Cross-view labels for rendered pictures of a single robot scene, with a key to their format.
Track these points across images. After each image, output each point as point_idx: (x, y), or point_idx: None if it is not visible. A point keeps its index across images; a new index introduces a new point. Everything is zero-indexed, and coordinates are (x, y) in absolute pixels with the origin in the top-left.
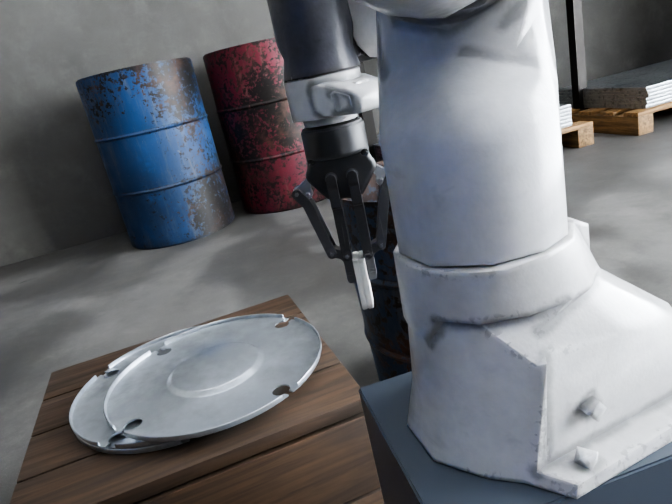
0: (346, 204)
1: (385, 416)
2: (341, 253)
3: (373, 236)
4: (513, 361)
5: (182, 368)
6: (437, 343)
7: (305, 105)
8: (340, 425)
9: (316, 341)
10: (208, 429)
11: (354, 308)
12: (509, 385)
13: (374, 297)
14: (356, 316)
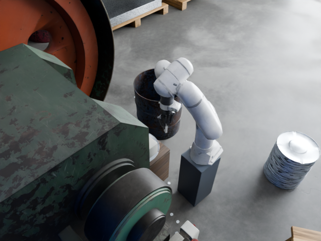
0: (144, 99)
1: (187, 158)
2: (164, 125)
3: (151, 106)
4: (208, 155)
5: None
6: (199, 154)
7: (166, 108)
8: (166, 154)
9: (154, 138)
10: (150, 161)
11: (116, 101)
12: (207, 157)
13: (147, 116)
14: (119, 104)
